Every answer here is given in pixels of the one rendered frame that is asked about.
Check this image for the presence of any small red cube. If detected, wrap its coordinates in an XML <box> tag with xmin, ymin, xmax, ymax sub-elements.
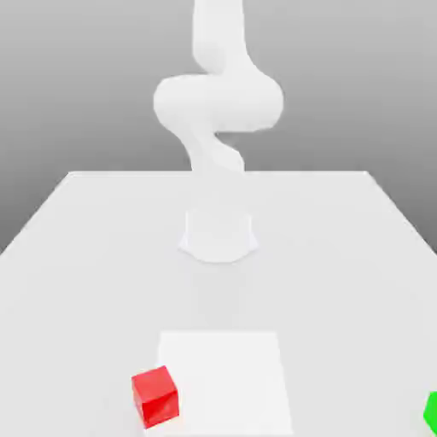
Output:
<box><xmin>131</xmin><ymin>364</ymin><xmax>181</xmax><ymax>429</ymax></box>

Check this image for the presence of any small green cube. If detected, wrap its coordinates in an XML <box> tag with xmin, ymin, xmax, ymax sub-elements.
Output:
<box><xmin>422</xmin><ymin>391</ymin><xmax>437</xmax><ymax>434</ymax></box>

